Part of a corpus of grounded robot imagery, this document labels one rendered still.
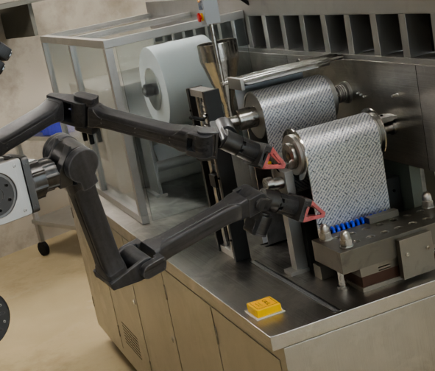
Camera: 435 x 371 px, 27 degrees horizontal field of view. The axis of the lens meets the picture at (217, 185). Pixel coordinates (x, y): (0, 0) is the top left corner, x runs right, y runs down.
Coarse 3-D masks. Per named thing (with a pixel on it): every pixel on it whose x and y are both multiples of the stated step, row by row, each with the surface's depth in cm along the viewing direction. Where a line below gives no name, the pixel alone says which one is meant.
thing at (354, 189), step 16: (352, 160) 257; (368, 160) 259; (320, 176) 255; (336, 176) 256; (352, 176) 258; (368, 176) 260; (384, 176) 262; (320, 192) 255; (336, 192) 257; (352, 192) 259; (368, 192) 261; (384, 192) 263; (336, 208) 258; (352, 208) 260; (368, 208) 262; (384, 208) 264; (336, 224) 259
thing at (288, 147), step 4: (284, 144) 257; (288, 144) 255; (292, 144) 255; (284, 148) 258; (288, 148) 255; (292, 148) 254; (284, 152) 259; (288, 152) 257; (292, 152) 254; (296, 152) 254; (284, 156) 259; (288, 156) 257; (292, 156) 254; (296, 156) 254; (284, 160) 260; (288, 160) 258; (292, 160) 255; (296, 160) 254; (292, 164) 256; (296, 164) 255; (292, 168) 256
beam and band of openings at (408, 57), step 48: (192, 0) 396; (240, 0) 349; (288, 0) 311; (336, 0) 281; (384, 0) 256; (432, 0) 235; (288, 48) 321; (336, 48) 294; (384, 48) 266; (432, 48) 254
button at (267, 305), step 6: (258, 300) 246; (264, 300) 245; (270, 300) 244; (276, 300) 244; (252, 306) 243; (258, 306) 242; (264, 306) 241; (270, 306) 241; (276, 306) 241; (252, 312) 243; (258, 312) 240; (264, 312) 240; (270, 312) 241
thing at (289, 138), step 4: (372, 116) 262; (376, 124) 260; (380, 128) 260; (380, 132) 260; (288, 136) 256; (292, 136) 255; (380, 136) 260; (284, 140) 259; (288, 140) 257; (292, 140) 254; (296, 140) 253; (380, 140) 261; (296, 144) 253; (296, 148) 253; (300, 148) 252; (300, 152) 252; (300, 156) 252; (300, 160) 253; (300, 164) 254; (296, 168) 258; (300, 168) 254; (296, 172) 258; (300, 172) 255
